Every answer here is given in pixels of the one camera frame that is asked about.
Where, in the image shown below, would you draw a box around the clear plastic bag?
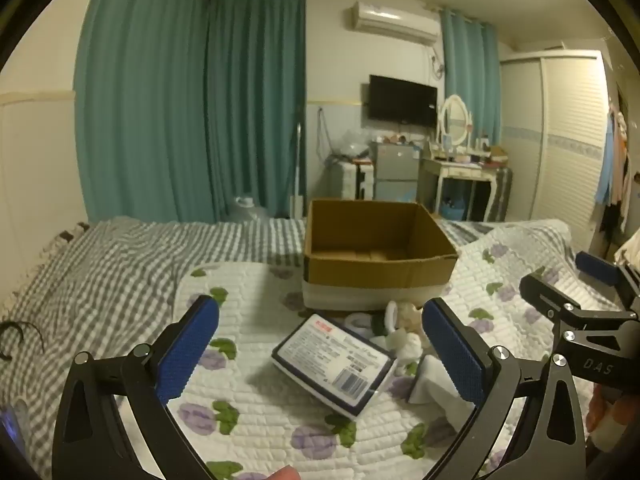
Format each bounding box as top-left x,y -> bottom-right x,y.
334,129 -> 372,159

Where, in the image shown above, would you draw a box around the white mop pole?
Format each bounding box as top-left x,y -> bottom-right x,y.
289,120 -> 306,219

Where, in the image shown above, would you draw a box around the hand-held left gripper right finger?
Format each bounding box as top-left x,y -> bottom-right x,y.
421,297 -> 586,480

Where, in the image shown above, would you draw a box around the wide teal curtain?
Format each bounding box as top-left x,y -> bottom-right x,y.
74,0 -> 210,223

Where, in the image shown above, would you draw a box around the blue and white tissue pack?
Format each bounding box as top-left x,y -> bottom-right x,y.
271,313 -> 396,421

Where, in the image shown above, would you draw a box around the black wall television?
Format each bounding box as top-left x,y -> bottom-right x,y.
368,74 -> 439,129

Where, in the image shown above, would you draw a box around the white louvred wardrobe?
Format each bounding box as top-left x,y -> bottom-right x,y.
500,50 -> 615,252

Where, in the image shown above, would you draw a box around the floral quilted blanket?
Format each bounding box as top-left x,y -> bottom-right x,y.
167,220 -> 626,480

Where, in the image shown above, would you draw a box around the clear water jug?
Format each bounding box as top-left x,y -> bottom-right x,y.
227,195 -> 269,224

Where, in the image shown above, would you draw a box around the cardboard box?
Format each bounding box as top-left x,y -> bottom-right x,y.
301,199 -> 459,312

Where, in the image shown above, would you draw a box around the white sock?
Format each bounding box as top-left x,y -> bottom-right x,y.
387,331 -> 424,376

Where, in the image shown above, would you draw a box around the blue bin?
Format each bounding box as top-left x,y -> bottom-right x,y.
439,197 -> 469,222

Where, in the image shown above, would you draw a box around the white dressing table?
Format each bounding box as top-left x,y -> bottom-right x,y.
417,156 -> 499,222

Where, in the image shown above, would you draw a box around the black cable on bed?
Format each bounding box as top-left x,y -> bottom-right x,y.
0,321 -> 47,362

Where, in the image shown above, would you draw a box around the white oval vanity mirror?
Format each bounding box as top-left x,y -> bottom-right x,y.
437,94 -> 472,150

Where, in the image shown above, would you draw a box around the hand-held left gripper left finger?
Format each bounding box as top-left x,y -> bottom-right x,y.
51,295 -> 221,480

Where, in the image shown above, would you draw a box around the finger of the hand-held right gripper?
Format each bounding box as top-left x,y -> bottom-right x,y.
519,274 -> 583,332
575,251 -> 640,311

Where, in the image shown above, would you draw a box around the hanging clothes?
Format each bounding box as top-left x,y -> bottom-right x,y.
595,102 -> 635,235

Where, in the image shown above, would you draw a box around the narrow teal curtain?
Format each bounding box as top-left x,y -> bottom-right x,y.
439,7 -> 502,147

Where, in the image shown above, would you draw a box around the orange and white fabric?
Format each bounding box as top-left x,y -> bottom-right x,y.
586,385 -> 640,457

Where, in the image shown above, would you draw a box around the white air conditioner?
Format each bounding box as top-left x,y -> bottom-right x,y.
347,1 -> 440,46

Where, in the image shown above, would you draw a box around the white soft cloth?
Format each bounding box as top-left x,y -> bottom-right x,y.
407,355 -> 476,423

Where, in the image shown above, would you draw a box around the small grey fridge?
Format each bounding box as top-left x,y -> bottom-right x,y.
372,141 -> 421,202

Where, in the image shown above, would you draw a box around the white storage drawer unit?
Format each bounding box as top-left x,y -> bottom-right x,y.
327,159 -> 375,201

